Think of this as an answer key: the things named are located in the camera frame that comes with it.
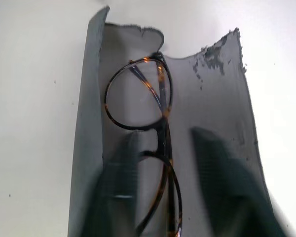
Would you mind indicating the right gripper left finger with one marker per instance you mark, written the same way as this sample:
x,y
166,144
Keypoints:
x,y
118,187

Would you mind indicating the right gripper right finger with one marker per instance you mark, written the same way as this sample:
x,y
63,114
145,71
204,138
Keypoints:
x,y
224,187

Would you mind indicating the tortoiseshell round glasses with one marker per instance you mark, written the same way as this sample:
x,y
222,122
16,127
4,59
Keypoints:
x,y
161,140

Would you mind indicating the grey glasses case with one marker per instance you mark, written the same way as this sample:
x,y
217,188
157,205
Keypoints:
x,y
212,98

